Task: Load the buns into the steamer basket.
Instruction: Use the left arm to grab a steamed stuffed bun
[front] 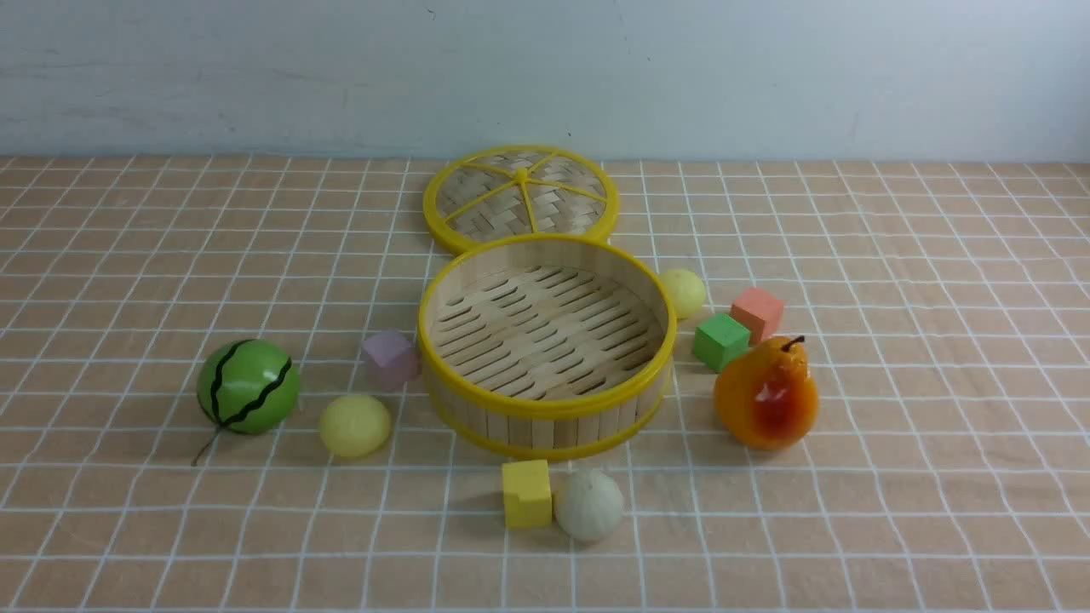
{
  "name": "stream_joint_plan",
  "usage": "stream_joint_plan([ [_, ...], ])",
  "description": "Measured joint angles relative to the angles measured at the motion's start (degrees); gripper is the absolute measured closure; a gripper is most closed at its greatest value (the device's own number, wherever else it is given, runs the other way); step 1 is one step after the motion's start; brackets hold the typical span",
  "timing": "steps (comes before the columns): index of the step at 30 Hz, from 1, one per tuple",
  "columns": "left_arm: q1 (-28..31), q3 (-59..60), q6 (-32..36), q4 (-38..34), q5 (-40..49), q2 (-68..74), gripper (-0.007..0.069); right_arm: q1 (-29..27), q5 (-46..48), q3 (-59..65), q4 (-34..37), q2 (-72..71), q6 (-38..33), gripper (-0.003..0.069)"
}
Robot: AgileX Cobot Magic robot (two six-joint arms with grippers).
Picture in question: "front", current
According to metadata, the yellow cube block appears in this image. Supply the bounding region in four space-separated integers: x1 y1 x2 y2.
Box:
502 459 553 530

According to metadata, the orange toy pear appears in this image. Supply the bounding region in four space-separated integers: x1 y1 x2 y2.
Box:
714 335 821 450

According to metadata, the yellow woven steamer lid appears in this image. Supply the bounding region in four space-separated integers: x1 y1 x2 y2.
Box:
422 145 620 255

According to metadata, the small yellow bun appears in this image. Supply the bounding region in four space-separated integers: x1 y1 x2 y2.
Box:
659 267 706 318

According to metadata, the green cube block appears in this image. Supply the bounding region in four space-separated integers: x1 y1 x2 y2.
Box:
692 313 751 373

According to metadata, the white bun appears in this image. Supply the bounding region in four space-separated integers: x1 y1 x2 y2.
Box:
553 469 626 543

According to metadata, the purple cube block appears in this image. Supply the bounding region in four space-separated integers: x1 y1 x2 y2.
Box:
362 330 422 390

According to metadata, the checkered orange tablecloth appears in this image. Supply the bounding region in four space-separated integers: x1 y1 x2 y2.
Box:
1 156 1089 612

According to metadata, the yellow bamboo steamer tray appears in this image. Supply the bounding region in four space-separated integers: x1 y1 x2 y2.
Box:
417 235 678 461

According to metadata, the salmon cube block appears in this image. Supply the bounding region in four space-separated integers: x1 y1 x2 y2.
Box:
729 286 785 347

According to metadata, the green toy watermelon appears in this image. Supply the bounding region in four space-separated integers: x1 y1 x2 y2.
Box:
191 339 301 467

